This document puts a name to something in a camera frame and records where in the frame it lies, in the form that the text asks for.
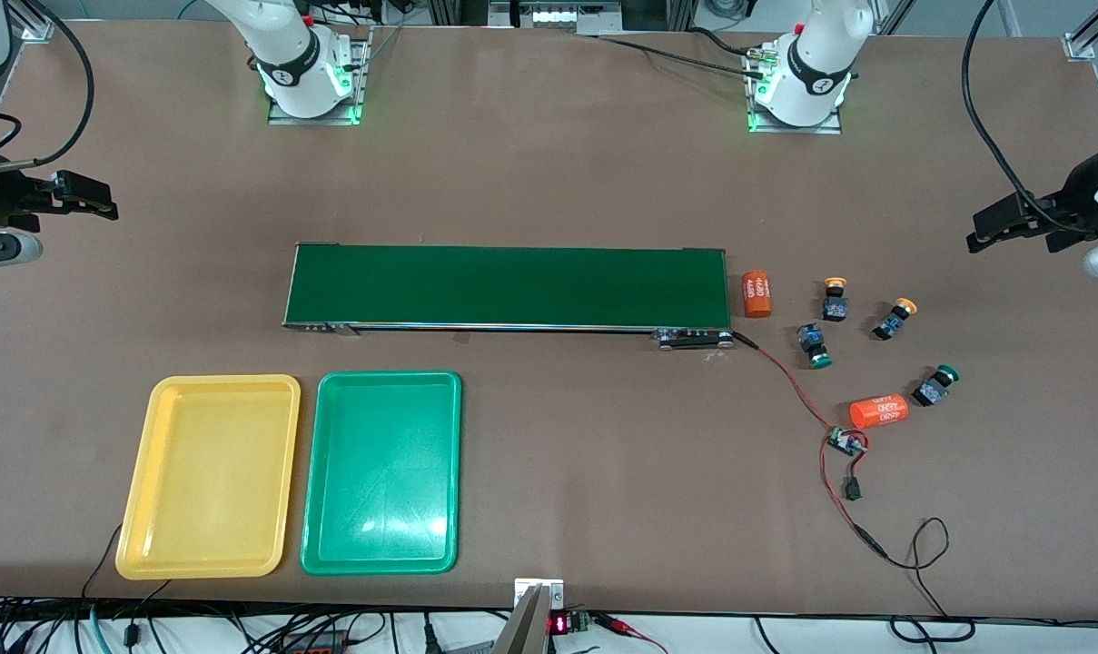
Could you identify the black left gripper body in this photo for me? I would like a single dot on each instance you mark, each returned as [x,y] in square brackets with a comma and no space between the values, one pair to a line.
[1077,194]

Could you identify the yellow mushroom push button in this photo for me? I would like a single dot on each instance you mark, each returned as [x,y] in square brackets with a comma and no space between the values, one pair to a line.
[894,322]
[835,307]

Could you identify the green mushroom push button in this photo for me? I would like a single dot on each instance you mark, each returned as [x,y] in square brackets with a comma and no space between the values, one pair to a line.
[933,389]
[813,343]

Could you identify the orange printed cylinder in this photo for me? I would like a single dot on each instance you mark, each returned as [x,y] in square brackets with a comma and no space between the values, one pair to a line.
[756,293]
[880,411]

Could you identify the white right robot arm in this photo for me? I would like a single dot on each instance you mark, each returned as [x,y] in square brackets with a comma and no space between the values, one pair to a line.
[285,45]

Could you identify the small controller circuit board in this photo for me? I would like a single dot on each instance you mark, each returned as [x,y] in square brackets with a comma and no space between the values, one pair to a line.
[846,442]

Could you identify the yellow plastic tray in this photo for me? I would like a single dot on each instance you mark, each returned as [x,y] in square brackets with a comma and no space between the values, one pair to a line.
[208,477]

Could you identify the green plastic tray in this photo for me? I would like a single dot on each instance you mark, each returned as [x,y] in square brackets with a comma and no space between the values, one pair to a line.
[380,472]

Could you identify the green conveyor belt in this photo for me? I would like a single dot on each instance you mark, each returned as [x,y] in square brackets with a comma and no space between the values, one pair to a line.
[512,286]

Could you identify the silver metal box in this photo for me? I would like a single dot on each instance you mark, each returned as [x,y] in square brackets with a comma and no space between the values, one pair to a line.
[553,14]

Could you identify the red clip lead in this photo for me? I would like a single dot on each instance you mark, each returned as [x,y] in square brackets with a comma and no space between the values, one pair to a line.
[623,625]

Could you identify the red digit display module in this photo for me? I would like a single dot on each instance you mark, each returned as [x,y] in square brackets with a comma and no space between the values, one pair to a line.
[559,624]

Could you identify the aluminium frame corner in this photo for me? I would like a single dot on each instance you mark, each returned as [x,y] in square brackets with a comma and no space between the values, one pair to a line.
[1080,45]
[35,27]

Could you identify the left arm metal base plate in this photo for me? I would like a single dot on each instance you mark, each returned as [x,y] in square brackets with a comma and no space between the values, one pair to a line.
[830,125]

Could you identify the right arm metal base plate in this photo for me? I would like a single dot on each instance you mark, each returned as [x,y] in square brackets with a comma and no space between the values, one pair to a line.
[364,82]

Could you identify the grey metal camera bracket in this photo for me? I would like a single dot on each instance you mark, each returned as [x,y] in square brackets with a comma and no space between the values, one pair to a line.
[530,627]

